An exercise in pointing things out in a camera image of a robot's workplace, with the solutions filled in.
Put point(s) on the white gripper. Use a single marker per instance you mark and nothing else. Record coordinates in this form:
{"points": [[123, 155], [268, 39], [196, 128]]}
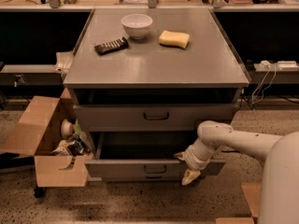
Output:
{"points": [[192, 160]]}

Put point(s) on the grey drawer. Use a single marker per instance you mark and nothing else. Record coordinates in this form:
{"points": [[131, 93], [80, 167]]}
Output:
{"points": [[124, 154], [150, 118], [142, 178]]}

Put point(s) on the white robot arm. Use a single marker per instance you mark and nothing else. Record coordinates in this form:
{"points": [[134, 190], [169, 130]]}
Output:
{"points": [[279, 203]]}

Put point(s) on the grey bottom drawer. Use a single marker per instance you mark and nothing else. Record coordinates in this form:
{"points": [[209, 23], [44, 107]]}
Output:
{"points": [[142, 178]]}

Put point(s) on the grey drawer cabinet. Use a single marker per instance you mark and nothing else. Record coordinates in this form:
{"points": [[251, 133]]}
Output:
{"points": [[149, 73]]}

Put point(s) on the grey top drawer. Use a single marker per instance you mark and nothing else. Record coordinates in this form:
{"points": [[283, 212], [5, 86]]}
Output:
{"points": [[150, 118]]}

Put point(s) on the open cardboard box left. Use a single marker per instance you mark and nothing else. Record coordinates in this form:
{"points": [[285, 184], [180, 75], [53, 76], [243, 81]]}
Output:
{"points": [[38, 133]]}

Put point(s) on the cardboard box bottom right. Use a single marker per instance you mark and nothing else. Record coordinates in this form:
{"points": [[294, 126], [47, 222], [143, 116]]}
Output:
{"points": [[252, 192]]}

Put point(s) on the white round object in box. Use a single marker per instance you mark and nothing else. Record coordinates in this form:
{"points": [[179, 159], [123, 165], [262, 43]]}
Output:
{"points": [[66, 128]]}

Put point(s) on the yellow sponge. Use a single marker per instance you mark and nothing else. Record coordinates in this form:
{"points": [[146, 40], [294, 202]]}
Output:
{"points": [[174, 39]]}

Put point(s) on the dark snack bar packet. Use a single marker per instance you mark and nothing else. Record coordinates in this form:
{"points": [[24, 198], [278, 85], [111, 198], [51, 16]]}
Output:
{"points": [[112, 46]]}

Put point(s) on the white power strip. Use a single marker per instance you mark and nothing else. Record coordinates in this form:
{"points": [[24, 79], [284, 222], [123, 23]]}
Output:
{"points": [[287, 65]]}

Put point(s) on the white bowl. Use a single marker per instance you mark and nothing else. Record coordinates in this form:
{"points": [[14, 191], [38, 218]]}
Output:
{"points": [[136, 26]]}

